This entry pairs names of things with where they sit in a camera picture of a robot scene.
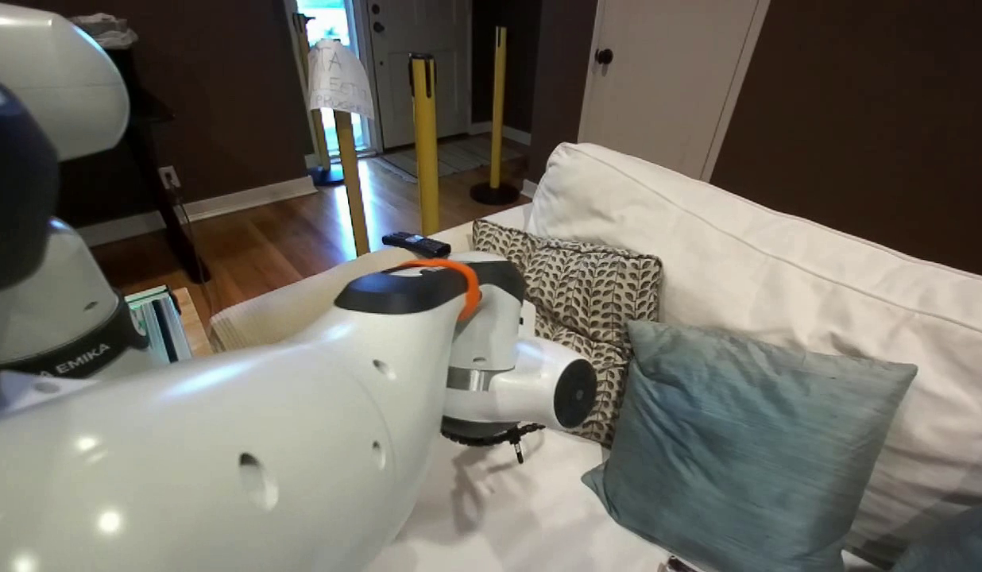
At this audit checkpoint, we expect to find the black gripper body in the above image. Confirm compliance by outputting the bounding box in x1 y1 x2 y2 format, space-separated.
443 417 545 464

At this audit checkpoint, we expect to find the black remote control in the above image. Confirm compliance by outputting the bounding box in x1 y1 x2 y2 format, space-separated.
381 227 454 261

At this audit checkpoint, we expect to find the white sofa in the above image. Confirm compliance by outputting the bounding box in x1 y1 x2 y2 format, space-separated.
205 138 982 572

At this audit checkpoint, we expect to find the leaf patterned pillow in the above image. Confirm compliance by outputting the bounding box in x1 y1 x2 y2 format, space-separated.
468 217 668 451

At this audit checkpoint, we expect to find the teal pillow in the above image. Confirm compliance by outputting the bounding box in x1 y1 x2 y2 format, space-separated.
581 318 921 572

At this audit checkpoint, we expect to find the yellow pole with base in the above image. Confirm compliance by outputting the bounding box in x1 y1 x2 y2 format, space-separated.
468 24 527 208

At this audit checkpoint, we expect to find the white sofa back cushion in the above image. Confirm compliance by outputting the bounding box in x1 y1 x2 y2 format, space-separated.
524 138 982 544

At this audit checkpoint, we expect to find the white panel entry door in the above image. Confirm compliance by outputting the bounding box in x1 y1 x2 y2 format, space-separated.
362 0 476 151

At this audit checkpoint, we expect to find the white cloth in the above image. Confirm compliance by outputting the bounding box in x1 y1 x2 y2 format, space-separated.
303 37 378 128

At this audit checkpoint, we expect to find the black tripod stand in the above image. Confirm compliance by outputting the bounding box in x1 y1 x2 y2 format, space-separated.
78 13 213 286

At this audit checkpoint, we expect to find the orange strap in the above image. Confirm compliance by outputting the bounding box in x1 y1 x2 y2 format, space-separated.
391 255 485 328

